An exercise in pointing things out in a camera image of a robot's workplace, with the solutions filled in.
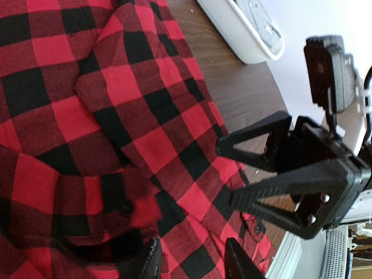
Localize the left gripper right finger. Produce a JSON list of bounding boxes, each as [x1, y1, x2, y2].
[[225, 238, 266, 279]]

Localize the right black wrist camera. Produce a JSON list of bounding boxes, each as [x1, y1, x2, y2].
[[303, 35, 356, 115]]

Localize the grey button shirt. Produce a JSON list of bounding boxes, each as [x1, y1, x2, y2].
[[236, 0, 282, 55]]

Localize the aluminium front rail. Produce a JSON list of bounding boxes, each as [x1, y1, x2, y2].
[[266, 223, 372, 279]]

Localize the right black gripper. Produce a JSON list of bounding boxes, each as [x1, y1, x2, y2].
[[216, 110, 371, 239]]

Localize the white plastic tub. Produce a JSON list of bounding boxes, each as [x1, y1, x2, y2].
[[198, 0, 285, 65]]

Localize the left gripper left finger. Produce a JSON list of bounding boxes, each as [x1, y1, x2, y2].
[[117, 238, 162, 279]]

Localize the red black plaid shirt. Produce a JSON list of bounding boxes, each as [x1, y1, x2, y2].
[[1, 1, 274, 278]]

